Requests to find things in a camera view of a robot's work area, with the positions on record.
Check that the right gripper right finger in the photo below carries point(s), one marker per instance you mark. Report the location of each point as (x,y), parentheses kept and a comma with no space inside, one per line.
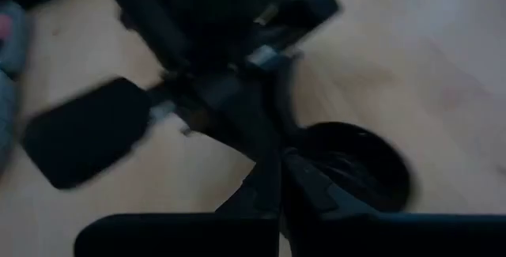
(312,193)

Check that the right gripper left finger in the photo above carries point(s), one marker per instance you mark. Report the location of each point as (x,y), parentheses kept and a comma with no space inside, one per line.
(261,193)

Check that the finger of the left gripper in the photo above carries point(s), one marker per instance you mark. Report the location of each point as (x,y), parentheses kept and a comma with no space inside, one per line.
(284,99)
(237,122)

